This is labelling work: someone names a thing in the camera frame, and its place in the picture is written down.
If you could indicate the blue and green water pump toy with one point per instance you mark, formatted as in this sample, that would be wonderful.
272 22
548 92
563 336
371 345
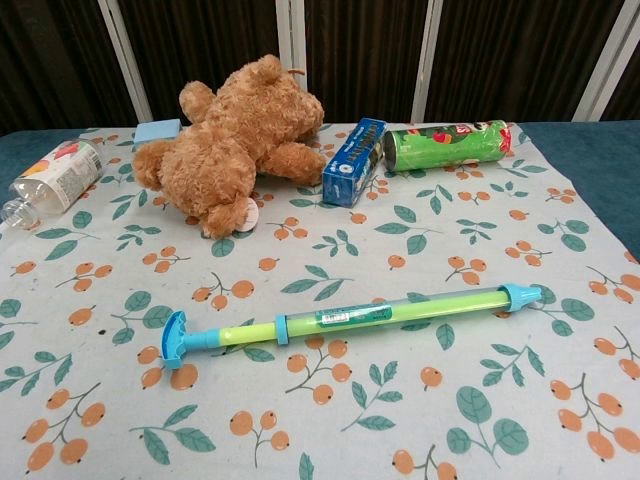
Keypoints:
350 320

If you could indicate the blue cardboard box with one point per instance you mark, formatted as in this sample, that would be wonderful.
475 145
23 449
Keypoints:
350 165

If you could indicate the brown teddy bear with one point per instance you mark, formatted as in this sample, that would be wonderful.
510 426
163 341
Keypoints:
225 150

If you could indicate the green chips can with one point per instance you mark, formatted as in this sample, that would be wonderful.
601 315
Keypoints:
450 145

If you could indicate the leaf and berry print cloth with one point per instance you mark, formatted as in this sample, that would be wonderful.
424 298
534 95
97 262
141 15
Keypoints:
350 425

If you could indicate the light blue block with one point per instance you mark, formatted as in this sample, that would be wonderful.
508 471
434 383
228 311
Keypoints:
155 131

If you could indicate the dark pleated curtain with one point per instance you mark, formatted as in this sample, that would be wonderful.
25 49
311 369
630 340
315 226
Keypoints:
210 35

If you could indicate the clear plastic bottle with label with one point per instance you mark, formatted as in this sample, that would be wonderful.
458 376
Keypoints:
55 175

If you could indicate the teal table cover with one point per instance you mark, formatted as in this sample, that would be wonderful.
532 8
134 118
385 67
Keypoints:
600 165

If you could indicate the white frame post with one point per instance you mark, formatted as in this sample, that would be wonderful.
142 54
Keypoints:
291 35
426 60
125 60
607 65

